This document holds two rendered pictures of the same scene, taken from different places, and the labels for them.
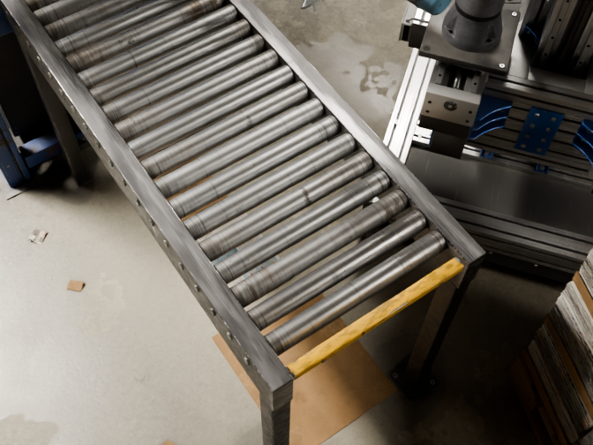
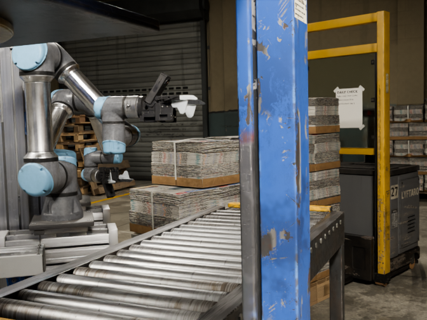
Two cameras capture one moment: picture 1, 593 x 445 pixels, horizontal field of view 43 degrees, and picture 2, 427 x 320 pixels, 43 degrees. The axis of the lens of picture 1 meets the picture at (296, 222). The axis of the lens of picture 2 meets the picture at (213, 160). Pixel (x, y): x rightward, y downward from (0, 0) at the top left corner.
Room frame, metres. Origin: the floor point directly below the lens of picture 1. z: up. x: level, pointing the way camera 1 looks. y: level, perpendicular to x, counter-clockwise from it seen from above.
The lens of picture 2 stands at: (1.97, 1.60, 1.17)
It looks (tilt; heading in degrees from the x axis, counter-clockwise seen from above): 4 degrees down; 240
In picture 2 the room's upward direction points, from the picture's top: 1 degrees counter-clockwise
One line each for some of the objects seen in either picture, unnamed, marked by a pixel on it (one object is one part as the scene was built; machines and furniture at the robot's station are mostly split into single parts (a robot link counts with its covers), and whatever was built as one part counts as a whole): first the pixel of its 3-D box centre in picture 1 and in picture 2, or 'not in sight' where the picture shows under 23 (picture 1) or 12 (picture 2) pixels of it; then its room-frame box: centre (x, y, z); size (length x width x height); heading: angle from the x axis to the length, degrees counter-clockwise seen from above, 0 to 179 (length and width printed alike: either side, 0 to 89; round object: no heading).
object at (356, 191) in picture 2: not in sight; (363, 215); (-1.11, -1.44, 0.40); 0.69 x 0.55 x 0.80; 107
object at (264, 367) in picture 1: (123, 169); (291, 272); (1.04, 0.41, 0.74); 1.34 x 0.05 x 0.12; 36
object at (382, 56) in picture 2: not in sight; (380, 144); (-0.85, -1.02, 0.97); 0.09 x 0.09 x 1.75; 17
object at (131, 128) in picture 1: (198, 94); (198, 258); (1.25, 0.25, 0.77); 0.47 x 0.05 x 0.05; 126
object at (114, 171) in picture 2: not in sight; (107, 175); (1.00, -1.23, 0.88); 0.12 x 0.08 x 0.09; 106
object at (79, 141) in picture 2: not in sight; (81, 152); (-0.77, -7.75, 0.65); 1.33 x 0.94 x 1.30; 40
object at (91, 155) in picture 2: not in sight; (93, 157); (1.03, -1.37, 0.98); 0.11 x 0.08 x 0.11; 136
